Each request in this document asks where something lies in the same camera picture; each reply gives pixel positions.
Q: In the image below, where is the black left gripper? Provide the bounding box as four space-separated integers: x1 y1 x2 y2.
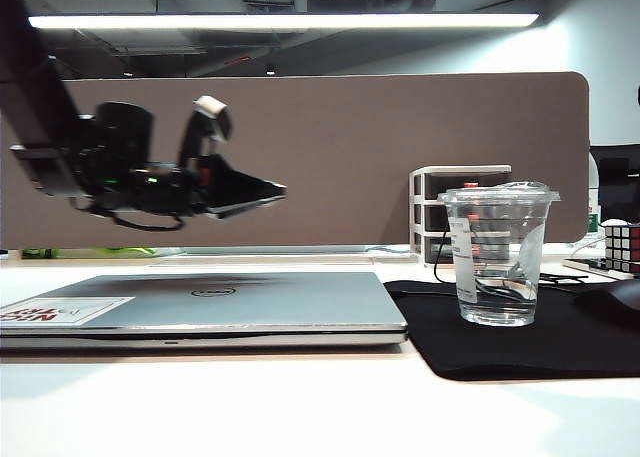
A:
127 151 289 222

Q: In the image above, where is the clear plastic cup with lid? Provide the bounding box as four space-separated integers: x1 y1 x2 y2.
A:
436 180 563 328

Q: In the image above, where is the silver closed laptop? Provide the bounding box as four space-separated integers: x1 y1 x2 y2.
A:
0 270 410 353

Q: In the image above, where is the white red laptop sticker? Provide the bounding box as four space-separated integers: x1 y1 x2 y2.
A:
0 296 137 327

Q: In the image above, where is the brown fabric desk partition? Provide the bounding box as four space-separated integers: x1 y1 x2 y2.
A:
0 71 592 251

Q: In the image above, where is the green object behind partition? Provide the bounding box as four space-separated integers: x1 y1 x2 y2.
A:
21 246 157 261

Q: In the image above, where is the long white ceiling light strip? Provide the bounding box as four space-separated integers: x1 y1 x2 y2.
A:
27 12 542 30

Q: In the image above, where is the white black three-drawer organizer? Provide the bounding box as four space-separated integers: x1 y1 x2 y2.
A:
408 164 514 270

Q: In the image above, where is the black mouse pad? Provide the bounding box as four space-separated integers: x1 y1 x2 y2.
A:
382 278 640 383

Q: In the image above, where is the white bottle with green label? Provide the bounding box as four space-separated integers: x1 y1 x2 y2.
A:
587 151 602 239

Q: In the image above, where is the flat dark rectangular device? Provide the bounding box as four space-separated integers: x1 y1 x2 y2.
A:
561 258 640 282

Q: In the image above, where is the black monitor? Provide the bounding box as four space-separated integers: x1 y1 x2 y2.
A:
589 145 640 225

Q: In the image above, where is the black Rubik's cube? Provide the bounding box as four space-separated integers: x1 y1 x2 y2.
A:
601 221 640 275

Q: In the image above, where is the black computer mouse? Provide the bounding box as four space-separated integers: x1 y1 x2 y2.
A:
573 278 640 327

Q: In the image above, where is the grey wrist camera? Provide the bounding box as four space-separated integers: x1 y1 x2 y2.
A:
178 95 236 172

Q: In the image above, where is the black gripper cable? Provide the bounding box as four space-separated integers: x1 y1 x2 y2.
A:
73 196 187 233

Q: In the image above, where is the thin black cable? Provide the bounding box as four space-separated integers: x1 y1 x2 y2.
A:
433 229 591 299

